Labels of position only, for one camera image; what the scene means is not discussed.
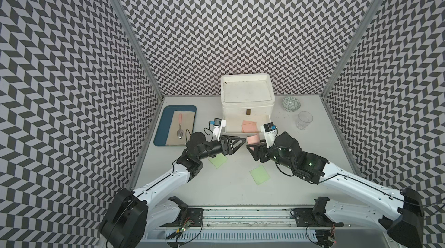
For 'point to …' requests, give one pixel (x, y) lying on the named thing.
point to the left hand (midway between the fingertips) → (242, 142)
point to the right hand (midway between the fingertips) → (253, 147)
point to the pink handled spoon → (180, 132)
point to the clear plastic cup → (303, 120)
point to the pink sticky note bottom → (254, 139)
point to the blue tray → (160, 138)
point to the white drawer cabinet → (247, 97)
